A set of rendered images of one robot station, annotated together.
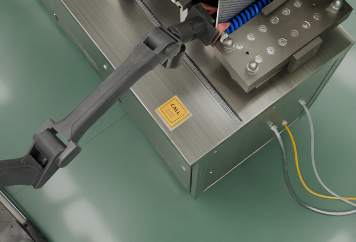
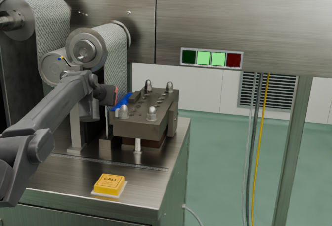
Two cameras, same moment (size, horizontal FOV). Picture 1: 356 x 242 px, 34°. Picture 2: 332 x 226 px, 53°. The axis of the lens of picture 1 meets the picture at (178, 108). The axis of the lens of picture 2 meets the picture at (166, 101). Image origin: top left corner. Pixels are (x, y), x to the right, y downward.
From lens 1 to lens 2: 1.22 m
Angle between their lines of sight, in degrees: 58
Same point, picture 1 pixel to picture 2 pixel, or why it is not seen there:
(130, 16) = not seen: hidden behind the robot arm
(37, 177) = (7, 178)
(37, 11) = not seen: outside the picture
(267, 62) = (158, 114)
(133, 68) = (69, 84)
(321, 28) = (172, 97)
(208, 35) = (109, 93)
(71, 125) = (29, 120)
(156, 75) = (73, 176)
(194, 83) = (111, 167)
